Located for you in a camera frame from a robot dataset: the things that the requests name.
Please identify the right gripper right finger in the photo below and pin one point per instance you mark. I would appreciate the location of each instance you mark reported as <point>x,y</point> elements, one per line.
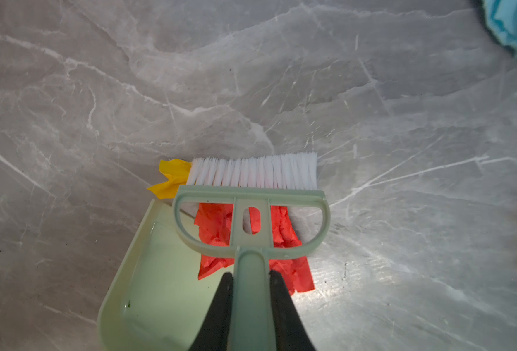
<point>290,334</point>

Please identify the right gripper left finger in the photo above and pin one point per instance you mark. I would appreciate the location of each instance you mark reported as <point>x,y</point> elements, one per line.
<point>214,332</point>

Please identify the green dustpan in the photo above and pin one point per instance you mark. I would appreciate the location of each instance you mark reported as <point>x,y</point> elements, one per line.
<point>156,301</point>

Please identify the red paper scrap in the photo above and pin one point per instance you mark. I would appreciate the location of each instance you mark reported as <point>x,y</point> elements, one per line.
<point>214,223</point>

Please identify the green hand brush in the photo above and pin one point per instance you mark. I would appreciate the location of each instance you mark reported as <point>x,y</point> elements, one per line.
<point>252,186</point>

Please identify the small yellow paper scrap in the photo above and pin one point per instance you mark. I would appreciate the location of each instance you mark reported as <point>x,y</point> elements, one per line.
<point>177,172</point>

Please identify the teal paper scrap right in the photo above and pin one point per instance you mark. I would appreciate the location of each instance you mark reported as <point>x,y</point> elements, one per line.
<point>501,20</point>

